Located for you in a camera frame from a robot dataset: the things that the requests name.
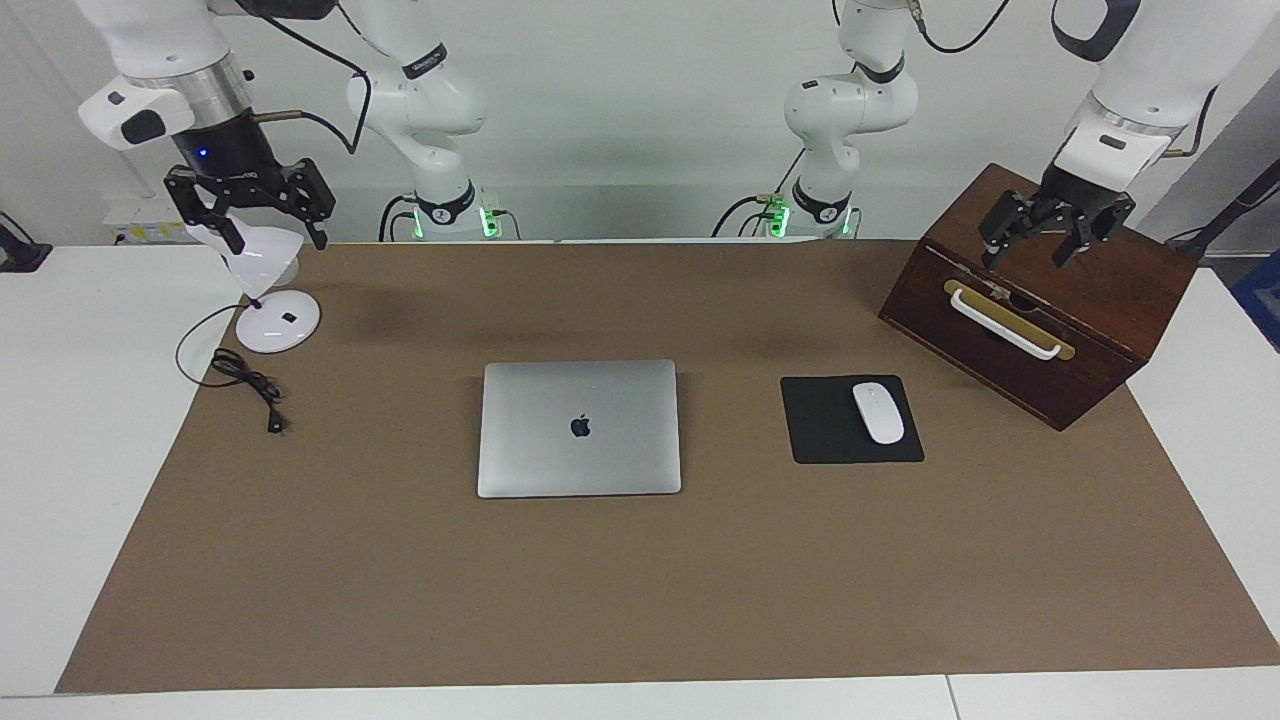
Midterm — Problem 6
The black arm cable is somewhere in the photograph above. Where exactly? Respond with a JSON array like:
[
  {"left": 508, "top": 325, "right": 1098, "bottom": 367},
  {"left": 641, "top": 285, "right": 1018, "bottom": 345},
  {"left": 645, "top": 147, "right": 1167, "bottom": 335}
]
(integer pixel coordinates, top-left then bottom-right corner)
[
  {"left": 905, "top": 0, "right": 1218, "bottom": 159},
  {"left": 245, "top": 0, "right": 373, "bottom": 156}
]

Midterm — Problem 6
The silver laptop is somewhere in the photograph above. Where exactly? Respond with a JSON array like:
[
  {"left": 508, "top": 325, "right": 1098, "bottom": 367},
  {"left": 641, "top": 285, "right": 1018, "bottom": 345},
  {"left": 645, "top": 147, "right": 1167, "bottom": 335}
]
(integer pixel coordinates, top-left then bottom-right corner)
[{"left": 477, "top": 360, "right": 683, "bottom": 499}]

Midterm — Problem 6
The blue object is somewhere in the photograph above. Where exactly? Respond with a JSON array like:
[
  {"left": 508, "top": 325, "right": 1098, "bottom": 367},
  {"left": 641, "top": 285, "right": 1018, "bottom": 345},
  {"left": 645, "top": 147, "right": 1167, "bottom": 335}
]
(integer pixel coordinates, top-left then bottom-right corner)
[{"left": 1230, "top": 250, "right": 1280, "bottom": 351}]

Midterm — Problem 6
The white power strip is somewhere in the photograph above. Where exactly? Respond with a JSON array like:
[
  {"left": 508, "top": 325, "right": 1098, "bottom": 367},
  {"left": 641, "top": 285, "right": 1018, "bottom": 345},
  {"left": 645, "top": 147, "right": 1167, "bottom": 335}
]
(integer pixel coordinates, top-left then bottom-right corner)
[{"left": 103, "top": 198, "right": 193, "bottom": 247}]

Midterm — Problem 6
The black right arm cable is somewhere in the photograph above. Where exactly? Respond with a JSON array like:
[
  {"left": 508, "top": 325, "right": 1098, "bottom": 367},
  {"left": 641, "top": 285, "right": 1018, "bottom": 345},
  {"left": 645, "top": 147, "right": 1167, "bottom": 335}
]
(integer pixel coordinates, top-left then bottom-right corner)
[{"left": 245, "top": 0, "right": 373, "bottom": 156}]

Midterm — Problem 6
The black base cable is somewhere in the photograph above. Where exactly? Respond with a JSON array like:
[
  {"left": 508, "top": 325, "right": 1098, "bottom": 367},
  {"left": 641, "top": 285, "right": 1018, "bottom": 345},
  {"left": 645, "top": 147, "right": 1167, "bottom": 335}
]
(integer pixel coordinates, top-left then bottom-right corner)
[
  {"left": 712, "top": 148, "right": 807, "bottom": 238},
  {"left": 378, "top": 193, "right": 421, "bottom": 242}
]

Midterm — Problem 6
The dark wooden box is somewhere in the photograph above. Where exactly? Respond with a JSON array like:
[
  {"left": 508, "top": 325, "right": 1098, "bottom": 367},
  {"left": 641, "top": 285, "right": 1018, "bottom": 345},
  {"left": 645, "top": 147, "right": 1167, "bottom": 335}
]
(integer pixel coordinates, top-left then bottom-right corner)
[{"left": 878, "top": 163, "right": 1199, "bottom": 432}]

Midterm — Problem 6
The black mouse pad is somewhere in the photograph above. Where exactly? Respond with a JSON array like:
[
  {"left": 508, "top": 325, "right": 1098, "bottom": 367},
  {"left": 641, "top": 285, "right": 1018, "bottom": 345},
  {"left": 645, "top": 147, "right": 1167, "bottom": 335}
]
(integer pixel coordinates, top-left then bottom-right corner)
[{"left": 780, "top": 375, "right": 926, "bottom": 465}]

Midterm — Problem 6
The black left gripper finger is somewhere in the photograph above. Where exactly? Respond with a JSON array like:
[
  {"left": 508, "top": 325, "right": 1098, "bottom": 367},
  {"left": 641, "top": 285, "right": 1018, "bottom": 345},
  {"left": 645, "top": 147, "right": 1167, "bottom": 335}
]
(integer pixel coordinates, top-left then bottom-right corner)
[
  {"left": 977, "top": 189, "right": 1042, "bottom": 272},
  {"left": 1049, "top": 208, "right": 1122, "bottom": 270}
]

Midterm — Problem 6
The black clamp mount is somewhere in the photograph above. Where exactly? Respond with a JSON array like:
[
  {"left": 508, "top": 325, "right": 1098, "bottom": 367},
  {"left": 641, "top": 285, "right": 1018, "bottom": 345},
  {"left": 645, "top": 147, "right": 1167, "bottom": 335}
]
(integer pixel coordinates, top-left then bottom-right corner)
[{"left": 0, "top": 212, "right": 53, "bottom": 273}]

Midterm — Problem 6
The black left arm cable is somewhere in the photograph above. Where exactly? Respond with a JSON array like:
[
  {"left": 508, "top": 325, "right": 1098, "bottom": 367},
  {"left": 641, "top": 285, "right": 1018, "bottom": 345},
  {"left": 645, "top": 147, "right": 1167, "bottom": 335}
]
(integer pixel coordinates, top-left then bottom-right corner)
[{"left": 905, "top": 0, "right": 1218, "bottom": 159}]

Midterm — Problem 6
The white desk lamp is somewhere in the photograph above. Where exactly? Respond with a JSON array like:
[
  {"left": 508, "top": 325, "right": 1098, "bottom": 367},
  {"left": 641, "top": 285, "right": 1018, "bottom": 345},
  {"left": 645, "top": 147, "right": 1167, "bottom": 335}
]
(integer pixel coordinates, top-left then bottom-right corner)
[{"left": 185, "top": 222, "right": 323, "bottom": 354}]

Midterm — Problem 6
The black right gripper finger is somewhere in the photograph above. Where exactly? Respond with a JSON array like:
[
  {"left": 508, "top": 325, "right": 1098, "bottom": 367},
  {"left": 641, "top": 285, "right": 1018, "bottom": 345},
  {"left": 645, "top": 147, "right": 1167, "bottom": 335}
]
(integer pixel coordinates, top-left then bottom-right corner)
[
  {"left": 284, "top": 157, "right": 337, "bottom": 252},
  {"left": 163, "top": 168, "right": 247, "bottom": 256}
]

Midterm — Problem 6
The white computer mouse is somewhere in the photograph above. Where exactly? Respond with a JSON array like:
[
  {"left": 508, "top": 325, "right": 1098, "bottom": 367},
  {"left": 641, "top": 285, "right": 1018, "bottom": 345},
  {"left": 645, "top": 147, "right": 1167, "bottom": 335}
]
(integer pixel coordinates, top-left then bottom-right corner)
[{"left": 852, "top": 382, "right": 906, "bottom": 446}]

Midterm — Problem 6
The brown table mat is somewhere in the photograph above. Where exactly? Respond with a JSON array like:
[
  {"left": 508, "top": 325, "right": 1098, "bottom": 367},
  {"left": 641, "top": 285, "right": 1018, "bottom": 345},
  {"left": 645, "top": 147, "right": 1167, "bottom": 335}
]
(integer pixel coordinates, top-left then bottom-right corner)
[{"left": 55, "top": 240, "right": 1280, "bottom": 694}]

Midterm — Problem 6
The black stand pole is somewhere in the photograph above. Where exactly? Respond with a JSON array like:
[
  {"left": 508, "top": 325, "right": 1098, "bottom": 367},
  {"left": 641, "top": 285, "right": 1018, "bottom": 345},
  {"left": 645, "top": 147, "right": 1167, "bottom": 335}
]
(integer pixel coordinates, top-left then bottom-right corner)
[{"left": 1165, "top": 160, "right": 1280, "bottom": 263}]

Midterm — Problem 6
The black lamp power cable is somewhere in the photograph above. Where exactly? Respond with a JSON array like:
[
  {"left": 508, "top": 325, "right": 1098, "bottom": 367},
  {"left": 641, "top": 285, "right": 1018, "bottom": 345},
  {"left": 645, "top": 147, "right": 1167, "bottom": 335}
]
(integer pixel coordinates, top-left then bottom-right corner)
[{"left": 175, "top": 303, "right": 291, "bottom": 436}]

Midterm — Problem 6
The white box handle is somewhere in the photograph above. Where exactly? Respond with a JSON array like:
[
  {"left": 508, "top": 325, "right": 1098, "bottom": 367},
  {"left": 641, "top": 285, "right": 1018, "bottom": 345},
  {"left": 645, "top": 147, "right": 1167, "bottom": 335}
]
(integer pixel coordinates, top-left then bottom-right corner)
[{"left": 948, "top": 287, "right": 1063, "bottom": 361}]

